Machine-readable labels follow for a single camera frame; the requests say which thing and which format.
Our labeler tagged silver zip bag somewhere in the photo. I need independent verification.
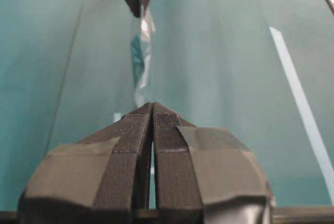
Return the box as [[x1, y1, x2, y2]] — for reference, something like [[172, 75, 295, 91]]
[[130, 0, 156, 108]]

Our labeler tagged light blue tape strip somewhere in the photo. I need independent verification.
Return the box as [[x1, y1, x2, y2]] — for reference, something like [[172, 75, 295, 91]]
[[269, 26, 333, 202]]

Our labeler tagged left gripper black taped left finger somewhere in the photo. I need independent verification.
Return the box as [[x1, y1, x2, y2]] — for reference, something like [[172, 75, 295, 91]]
[[18, 103, 153, 223]]

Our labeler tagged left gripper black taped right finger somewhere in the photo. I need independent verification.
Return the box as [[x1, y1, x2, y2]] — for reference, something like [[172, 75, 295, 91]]
[[152, 102, 275, 223]]

